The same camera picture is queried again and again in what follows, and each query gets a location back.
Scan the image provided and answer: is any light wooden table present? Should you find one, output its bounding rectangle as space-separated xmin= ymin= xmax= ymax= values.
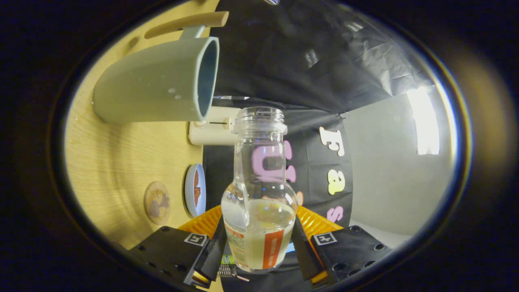
xmin=64 ymin=0 xmax=223 ymax=250

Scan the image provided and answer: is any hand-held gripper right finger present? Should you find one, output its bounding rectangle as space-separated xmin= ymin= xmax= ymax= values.
xmin=292 ymin=205 xmax=394 ymax=286

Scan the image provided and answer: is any blue rimmed round coaster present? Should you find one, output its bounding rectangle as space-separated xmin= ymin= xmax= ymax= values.
xmin=184 ymin=163 xmax=207 ymax=218

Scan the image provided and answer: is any grey-green cup with wooden handle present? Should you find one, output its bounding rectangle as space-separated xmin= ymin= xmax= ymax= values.
xmin=92 ymin=11 xmax=229 ymax=124

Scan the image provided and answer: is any cream plastic box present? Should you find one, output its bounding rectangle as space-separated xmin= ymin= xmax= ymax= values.
xmin=188 ymin=106 xmax=242 ymax=146

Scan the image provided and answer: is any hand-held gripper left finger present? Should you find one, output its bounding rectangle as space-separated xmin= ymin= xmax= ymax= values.
xmin=128 ymin=205 xmax=228 ymax=289

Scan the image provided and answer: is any clear glass juice bottle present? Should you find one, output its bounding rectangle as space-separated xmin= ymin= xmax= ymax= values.
xmin=221 ymin=107 xmax=298 ymax=273

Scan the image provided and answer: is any black backdrop cloth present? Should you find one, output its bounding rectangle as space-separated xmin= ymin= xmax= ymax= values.
xmin=202 ymin=0 xmax=438 ymax=228

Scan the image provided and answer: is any round wooden printed coaster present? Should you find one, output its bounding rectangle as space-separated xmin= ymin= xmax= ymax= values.
xmin=144 ymin=181 xmax=171 ymax=225

